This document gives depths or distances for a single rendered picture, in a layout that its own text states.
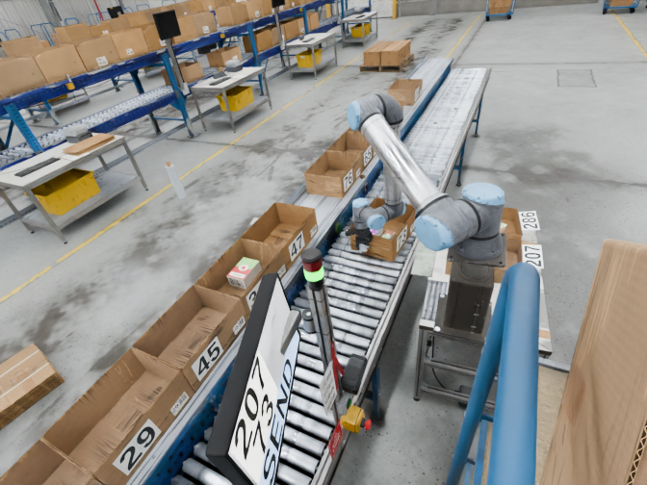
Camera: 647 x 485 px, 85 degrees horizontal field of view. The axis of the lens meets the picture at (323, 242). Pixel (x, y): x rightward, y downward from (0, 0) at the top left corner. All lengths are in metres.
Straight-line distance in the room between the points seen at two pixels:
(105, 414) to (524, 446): 1.68
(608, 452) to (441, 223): 1.05
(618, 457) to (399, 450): 2.09
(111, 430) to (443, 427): 1.73
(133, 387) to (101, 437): 0.21
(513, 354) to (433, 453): 2.08
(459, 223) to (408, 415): 1.44
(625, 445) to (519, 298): 0.13
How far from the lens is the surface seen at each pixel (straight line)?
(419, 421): 2.45
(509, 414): 0.30
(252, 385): 0.85
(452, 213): 1.36
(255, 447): 0.90
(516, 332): 0.34
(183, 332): 1.92
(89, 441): 1.80
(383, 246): 2.15
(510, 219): 2.63
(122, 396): 1.83
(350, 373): 1.32
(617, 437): 0.33
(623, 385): 0.33
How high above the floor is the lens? 2.22
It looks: 38 degrees down
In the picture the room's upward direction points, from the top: 8 degrees counter-clockwise
